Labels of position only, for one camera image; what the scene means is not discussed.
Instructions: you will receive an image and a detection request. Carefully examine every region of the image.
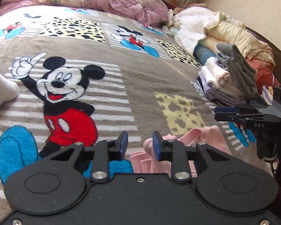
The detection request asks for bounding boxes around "pink sweatshirt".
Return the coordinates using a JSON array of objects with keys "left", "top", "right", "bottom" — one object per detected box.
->
[{"left": 129, "top": 125, "right": 231, "bottom": 179}]

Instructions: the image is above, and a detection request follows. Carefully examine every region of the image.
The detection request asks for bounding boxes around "stack of folded clothes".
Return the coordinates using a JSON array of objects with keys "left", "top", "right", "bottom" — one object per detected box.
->
[{"left": 193, "top": 42, "right": 261, "bottom": 106}]

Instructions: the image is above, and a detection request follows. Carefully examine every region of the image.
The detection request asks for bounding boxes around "black gloved right hand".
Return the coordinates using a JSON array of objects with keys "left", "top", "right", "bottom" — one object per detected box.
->
[{"left": 254, "top": 130, "right": 281, "bottom": 163}]

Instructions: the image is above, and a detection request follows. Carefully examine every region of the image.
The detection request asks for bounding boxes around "Mickey Mouse plush blanket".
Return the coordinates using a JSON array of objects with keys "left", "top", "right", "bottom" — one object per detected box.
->
[{"left": 0, "top": 4, "right": 272, "bottom": 225}]

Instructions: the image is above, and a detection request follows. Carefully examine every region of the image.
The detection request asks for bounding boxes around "cream and white bedding pile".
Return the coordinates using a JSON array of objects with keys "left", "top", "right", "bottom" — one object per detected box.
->
[{"left": 167, "top": 6, "right": 275, "bottom": 69}]

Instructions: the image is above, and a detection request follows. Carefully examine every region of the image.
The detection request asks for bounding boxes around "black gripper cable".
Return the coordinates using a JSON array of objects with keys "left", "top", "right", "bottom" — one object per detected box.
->
[{"left": 264, "top": 154, "right": 281, "bottom": 178}]

